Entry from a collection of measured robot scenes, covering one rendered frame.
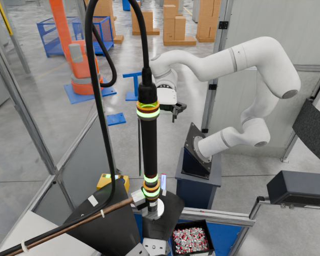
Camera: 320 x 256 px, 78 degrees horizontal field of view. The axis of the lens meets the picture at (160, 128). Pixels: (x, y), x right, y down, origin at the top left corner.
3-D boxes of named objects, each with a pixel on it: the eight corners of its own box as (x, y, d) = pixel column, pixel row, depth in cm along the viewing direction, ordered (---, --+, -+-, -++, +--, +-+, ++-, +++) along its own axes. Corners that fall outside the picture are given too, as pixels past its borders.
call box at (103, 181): (99, 197, 116) (95, 186, 110) (105, 183, 124) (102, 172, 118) (125, 200, 115) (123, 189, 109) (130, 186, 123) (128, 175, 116)
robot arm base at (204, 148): (193, 131, 136) (216, 119, 125) (210, 146, 144) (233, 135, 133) (192, 153, 123) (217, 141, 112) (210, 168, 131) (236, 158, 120)
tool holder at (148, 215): (139, 228, 55) (137, 209, 49) (130, 207, 60) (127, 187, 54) (168, 214, 58) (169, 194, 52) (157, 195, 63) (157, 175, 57)
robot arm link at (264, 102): (243, 140, 115) (235, 117, 124) (264, 137, 114) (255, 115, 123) (271, 74, 73) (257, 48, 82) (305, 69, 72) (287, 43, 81)
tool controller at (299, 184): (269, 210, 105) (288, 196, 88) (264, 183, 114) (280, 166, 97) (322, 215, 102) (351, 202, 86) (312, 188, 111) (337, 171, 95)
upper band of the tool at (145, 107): (142, 124, 37) (141, 110, 35) (134, 113, 40) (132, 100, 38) (163, 118, 38) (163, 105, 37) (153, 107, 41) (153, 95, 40)
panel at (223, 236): (126, 251, 170) (116, 210, 131) (127, 249, 172) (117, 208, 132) (224, 265, 162) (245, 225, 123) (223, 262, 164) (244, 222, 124)
